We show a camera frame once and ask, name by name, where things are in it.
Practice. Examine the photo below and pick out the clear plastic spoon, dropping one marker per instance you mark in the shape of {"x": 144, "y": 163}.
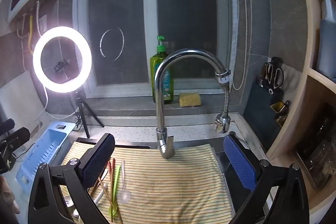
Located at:
{"x": 124, "y": 195}

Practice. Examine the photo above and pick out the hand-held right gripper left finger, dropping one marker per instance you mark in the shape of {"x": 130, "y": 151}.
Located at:
{"x": 97, "y": 161}

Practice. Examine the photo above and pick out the dark knife block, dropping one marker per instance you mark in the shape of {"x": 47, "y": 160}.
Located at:
{"x": 260, "y": 108}

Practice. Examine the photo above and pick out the green dish soap bottle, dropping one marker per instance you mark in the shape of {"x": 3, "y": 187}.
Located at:
{"x": 160, "y": 74}

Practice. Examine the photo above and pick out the green plastic spoon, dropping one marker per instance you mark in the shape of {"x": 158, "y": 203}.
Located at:
{"x": 115, "y": 187}

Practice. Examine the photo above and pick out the white cutting board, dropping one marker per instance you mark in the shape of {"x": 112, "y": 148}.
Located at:
{"x": 21, "y": 98}

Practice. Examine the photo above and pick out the person's left hand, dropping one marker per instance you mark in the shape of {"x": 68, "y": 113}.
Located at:
{"x": 6, "y": 195}

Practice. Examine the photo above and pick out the window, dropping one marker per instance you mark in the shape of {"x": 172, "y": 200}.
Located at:
{"x": 118, "y": 29}

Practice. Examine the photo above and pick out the dark liquid plastic jug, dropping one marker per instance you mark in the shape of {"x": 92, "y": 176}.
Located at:
{"x": 326, "y": 43}

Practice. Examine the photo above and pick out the black tripod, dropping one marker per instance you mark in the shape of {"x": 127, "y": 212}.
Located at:
{"x": 82, "y": 113}

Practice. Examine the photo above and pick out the yellow pipe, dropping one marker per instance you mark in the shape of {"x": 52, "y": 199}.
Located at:
{"x": 30, "y": 35}

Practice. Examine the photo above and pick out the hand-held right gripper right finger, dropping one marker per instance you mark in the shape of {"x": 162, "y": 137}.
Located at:
{"x": 240, "y": 161}

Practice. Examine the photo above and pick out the yellow sponge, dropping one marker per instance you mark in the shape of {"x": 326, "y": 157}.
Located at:
{"x": 190, "y": 100}

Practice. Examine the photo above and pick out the blue plastic drain basket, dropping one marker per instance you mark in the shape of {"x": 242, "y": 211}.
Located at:
{"x": 50, "y": 140}

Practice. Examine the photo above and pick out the wooden shelf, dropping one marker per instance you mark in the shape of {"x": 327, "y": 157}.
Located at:
{"x": 296, "y": 134}

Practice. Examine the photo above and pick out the chrome faucet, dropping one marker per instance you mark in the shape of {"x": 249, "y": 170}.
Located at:
{"x": 160, "y": 108}

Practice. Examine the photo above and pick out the yellow striped cloth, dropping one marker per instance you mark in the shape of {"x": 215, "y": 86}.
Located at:
{"x": 170, "y": 182}

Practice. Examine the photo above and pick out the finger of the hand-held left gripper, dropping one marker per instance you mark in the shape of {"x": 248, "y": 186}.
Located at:
{"x": 6, "y": 126}
{"x": 18, "y": 137}

